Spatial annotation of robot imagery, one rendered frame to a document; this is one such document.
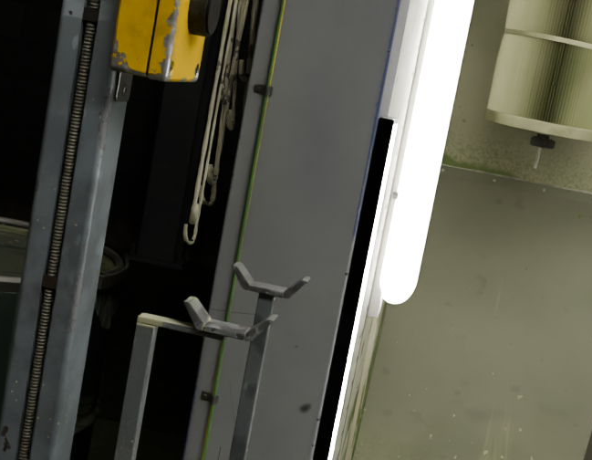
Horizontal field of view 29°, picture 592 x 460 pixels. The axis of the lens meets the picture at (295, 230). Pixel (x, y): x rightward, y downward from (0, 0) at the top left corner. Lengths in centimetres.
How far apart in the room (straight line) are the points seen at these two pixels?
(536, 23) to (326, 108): 159
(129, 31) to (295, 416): 73
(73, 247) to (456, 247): 230
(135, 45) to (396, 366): 222
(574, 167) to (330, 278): 194
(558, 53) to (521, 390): 90
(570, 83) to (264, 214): 161
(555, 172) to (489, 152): 20
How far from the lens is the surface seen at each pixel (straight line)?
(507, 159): 339
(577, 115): 305
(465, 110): 339
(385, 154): 152
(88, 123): 106
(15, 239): 243
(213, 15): 106
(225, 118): 163
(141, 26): 102
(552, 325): 324
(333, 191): 152
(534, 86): 303
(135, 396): 101
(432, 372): 315
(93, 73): 106
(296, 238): 154
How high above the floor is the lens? 133
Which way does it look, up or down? 9 degrees down
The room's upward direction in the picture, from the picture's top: 11 degrees clockwise
